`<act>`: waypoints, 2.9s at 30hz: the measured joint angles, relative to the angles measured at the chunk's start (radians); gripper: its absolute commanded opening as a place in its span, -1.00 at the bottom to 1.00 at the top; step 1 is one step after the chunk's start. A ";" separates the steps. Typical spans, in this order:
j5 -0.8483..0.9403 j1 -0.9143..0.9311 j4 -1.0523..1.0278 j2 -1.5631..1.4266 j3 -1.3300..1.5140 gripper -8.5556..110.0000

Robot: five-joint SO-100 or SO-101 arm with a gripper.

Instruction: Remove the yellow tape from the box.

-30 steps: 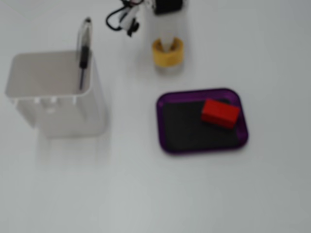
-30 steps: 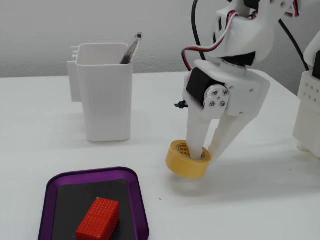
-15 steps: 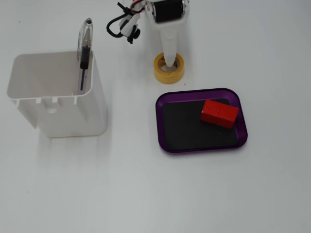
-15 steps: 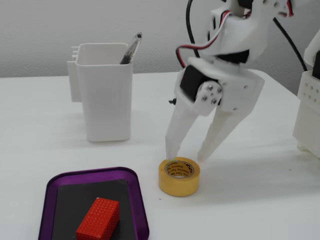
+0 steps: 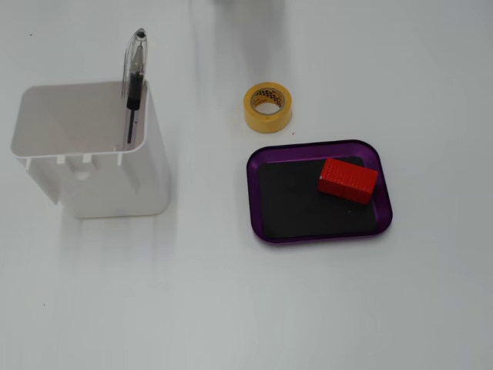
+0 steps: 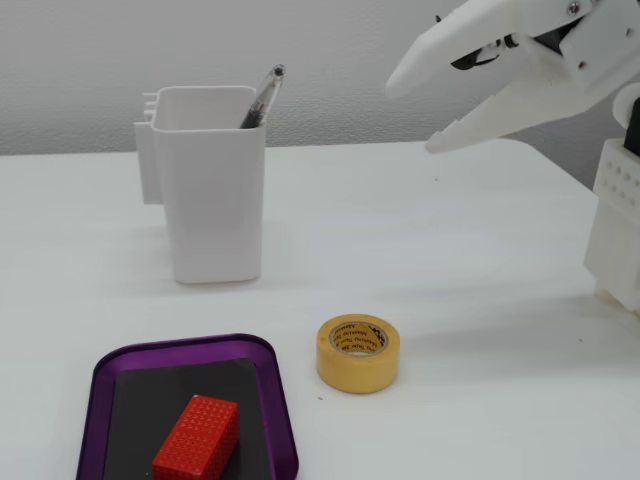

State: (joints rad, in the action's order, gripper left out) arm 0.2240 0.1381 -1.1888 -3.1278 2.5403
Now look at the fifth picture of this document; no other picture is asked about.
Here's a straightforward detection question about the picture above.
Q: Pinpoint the black tray mat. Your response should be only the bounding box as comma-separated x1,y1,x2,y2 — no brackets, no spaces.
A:
257,156,378,238

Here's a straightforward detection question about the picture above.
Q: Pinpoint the clear black ballpoint pen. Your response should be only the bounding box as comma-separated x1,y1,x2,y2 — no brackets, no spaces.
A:
121,28,149,146

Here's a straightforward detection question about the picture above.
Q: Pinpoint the white plastic pen holder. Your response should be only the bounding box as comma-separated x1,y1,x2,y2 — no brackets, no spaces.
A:
9,79,173,220

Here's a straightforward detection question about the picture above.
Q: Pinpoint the purple metal tray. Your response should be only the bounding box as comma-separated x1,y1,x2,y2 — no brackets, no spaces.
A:
246,139,394,247

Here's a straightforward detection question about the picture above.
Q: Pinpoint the yellow masking tape roll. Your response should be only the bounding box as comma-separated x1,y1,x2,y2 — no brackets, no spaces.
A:
243,81,293,134

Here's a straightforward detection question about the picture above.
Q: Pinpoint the red rectangular block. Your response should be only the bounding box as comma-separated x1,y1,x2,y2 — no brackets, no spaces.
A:
317,156,380,205

